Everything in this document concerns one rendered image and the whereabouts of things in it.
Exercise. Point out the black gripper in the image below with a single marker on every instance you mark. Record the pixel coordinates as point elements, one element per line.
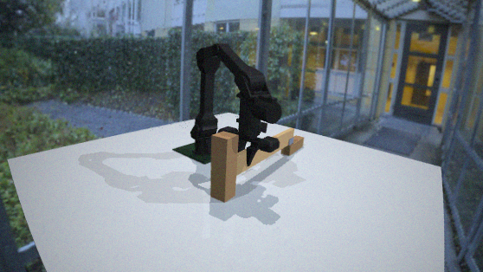
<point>248,132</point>

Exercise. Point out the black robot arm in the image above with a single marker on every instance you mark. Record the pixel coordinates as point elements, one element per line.
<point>248,80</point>

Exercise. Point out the long wooden rail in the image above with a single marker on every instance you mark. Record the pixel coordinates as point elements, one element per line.
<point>283,137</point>

